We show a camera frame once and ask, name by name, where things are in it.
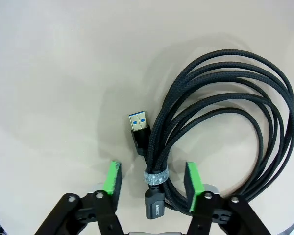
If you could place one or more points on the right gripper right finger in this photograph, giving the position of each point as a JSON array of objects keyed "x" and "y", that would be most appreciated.
[{"x": 194, "y": 186}]

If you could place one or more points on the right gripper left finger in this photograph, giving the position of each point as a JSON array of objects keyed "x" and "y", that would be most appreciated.
[{"x": 110, "y": 181}]

